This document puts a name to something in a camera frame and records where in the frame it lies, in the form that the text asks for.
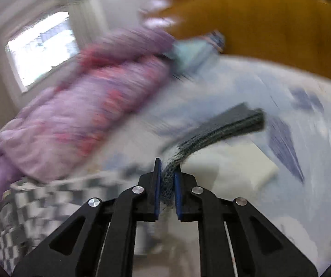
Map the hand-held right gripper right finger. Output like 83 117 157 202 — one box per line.
174 168 319 277

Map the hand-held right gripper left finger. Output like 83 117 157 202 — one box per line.
12 158 162 277

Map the grey knitted garment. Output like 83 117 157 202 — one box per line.
159 102 266 209

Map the white folded cloth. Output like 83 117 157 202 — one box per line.
180 143 280 197

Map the black white checkered cloth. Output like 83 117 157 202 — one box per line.
0 170 154 274

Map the blue patterned bed sheet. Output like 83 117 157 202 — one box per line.
102 56 331 277

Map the purple floral quilt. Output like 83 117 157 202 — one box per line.
0 26 175 217

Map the light teal pillow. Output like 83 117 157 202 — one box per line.
168 39 221 75

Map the window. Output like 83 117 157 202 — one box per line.
4 6 81 93

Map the orange wooden headboard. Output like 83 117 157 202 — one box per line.
151 0 331 88

